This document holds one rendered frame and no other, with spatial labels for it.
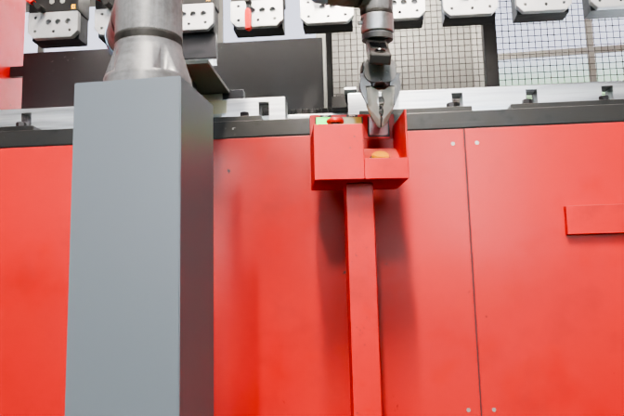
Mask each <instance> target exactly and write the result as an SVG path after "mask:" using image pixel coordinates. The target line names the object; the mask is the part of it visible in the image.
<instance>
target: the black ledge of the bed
mask: <svg viewBox="0 0 624 416"><path fill-rule="evenodd" d="M605 122H624V104H609V105H589V106H567V107H547V108H525V109H505V110H464V111H442V112H422V113H407V131H409V130H431V129H453V128H475V127H496V126H518V125H540V124H583V123H605ZM300 135H310V122H309V118H296V119H275V120H254V121H233V122H214V138H235V137H278V136H300ZM72 142H73V128H66V129H46V130H24V131H4V132H0V148H16V147H38V146H60V145H72Z"/></svg>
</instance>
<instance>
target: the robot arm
mask: <svg viewBox="0 0 624 416"><path fill-rule="evenodd" d="M312 1H313V2H314V3H318V4H323V5H325V6H327V5H330V6H338V7H354V8H359V11H360V20H359V21H358V22H357V24H358V25H361V27H360V32H361V34H362V35H361V42H362V43H363V44H366V52H367V56H368V59H366V61H363V62H362V64H361V66H360V75H359V76H360V83H359V90H360V93H361V96H363V98H364V100H365V102H366V106H367V109H368V111H369V114H370V117H371V118H372V120H373V121H374V123H375V124H376V125H377V126H378V127H379V128H380V127H384V125H385V124H386V123H387V121H388V120H389V118H390V115H391V113H392V111H393V108H394V106H395V104H396V102H397V97H398V95H399V92H400V86H401V84H400V79H399V75H400V73H397V70H396V66H397V65H396V64H395V62H394V61H393V60H392V59H391V57H392V55H391V52H390V49H389V47H388V43H391V42H392V41H393V33H394V15H393V0H312ZM105 41H106V46H107V48H108V50H109V52H110V54H111V59H110V63H109V66H108V68H107V70H106V73H105V76H104V78H103V81H116V80H129V79H142V78H154V77H167V76H181V77H182V78H183V79H184V80H186V81H187V82H188V83H189V84H190V85H191V86H192V82H191V79H190V76H189V71H188V68H187V65H186V62H185V60H184V57H183V0H114V4H113V8H112V11H111V14H110V20H109V24H108V25H107V27H106V30H105ZM378 90H383V92H382V99H383V107H382V111H383V116H382V117H381V116H380V114H379V109H380V108H379V106H378V103H377V100H378V97H379V91H378Z"/></svg>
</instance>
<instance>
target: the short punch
mask: <svg viewBox="0 0 624 416"><path fill-rule="evenodd" d="M183 57H184V60H201V59H208V60H209V61H210V63H211V64H212V65H213V66H217V34H216V33H199V34H183Z"/></svg>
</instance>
